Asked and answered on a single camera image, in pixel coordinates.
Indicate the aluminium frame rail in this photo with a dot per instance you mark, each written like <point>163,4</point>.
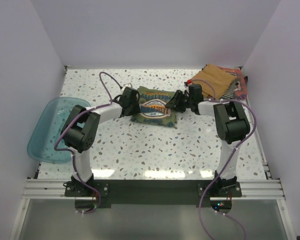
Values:
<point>250,189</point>

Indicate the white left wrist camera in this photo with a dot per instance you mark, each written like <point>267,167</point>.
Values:
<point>127,85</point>

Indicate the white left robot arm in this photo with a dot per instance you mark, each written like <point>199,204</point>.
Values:
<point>79,132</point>

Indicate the olive green tank top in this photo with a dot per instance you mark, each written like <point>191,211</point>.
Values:
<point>153,110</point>

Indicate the red patterned folded tank top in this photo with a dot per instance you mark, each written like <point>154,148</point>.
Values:
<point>241,92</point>

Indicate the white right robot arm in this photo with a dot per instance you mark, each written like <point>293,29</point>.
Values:
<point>232,127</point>

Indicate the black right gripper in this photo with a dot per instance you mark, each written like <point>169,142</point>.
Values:
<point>174,103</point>

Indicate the striped folded tank top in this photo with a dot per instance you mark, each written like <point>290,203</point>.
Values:
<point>230,92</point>

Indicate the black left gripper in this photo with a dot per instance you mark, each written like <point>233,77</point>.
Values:
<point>137,109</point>

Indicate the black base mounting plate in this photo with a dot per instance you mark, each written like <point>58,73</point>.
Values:
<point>103,193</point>

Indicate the tan ribbed tank top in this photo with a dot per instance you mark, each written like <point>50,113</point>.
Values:
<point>214,81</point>

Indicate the translucent blue plastic bin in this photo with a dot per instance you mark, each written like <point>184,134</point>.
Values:
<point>48,129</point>

